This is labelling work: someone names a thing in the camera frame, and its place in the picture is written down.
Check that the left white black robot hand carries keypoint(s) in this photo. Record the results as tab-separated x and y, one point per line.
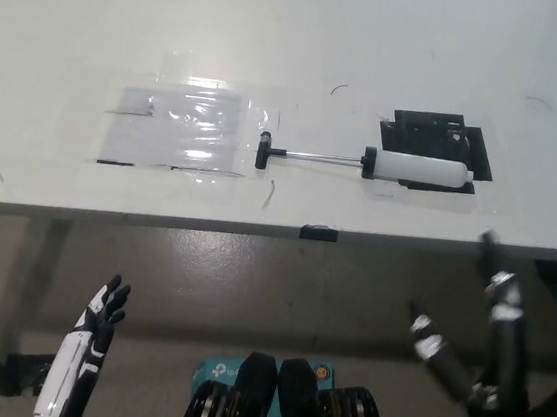
105	307

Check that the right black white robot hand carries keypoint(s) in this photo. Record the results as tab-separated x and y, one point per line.
507	345

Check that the teal router box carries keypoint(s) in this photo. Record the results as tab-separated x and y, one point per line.
214	372

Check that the clear film over grey sheet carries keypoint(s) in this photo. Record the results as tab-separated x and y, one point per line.
177	129

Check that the black tape square patch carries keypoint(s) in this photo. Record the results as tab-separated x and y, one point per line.
418	131

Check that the black floor bracket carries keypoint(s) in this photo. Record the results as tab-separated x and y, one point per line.
23	371

